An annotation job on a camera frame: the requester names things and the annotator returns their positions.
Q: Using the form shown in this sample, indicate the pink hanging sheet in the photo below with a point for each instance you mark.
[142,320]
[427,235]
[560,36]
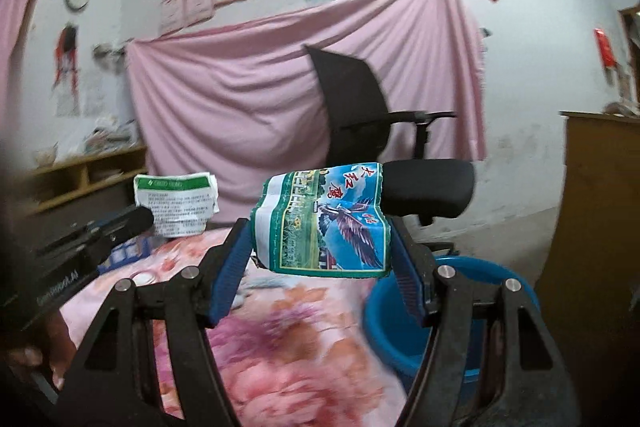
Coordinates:
[225,107]

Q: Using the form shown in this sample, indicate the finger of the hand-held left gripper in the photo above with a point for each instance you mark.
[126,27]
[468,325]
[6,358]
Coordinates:
[127,222]

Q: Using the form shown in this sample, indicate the pink floral blanket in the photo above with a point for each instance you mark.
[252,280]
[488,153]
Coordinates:
[280,357]

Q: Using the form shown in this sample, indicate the blue plastic basin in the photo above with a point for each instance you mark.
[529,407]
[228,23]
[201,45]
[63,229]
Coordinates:
[395,317]

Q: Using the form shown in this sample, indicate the pile of papers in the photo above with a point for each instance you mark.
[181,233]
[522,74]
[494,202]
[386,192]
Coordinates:
[110,137]

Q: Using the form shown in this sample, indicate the dark wooden door frame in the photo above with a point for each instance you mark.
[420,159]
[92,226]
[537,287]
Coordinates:
[629,52]

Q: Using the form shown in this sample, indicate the red hanging ornament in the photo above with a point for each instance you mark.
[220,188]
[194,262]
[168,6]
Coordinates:
[605,47]

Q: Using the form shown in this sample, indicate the wooden shelf unit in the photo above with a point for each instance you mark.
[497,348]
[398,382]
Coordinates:
[65,177]

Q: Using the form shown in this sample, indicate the white green paper packet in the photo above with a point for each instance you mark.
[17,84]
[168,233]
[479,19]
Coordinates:
[175,207]

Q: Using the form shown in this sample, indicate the black office chair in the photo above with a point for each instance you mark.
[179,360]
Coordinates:
[350,92]

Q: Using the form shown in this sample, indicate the red black knot ornament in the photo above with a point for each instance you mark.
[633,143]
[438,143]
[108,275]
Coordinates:
[66,49]

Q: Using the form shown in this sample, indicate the wooden cabinet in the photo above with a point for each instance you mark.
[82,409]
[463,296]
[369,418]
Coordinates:
[595,217]

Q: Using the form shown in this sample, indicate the blue green printed wrapper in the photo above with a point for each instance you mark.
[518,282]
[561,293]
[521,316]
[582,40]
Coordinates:
[320,227]

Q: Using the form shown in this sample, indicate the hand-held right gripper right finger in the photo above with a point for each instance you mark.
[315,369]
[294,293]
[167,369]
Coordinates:
[407,278]

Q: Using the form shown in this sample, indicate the person's left hand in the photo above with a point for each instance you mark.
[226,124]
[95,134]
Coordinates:
[57,337]

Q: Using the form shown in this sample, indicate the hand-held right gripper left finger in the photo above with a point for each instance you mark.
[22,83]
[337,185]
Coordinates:
[234,268]

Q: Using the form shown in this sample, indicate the small metal wall rack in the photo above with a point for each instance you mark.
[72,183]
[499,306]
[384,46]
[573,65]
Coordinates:
[107,50]

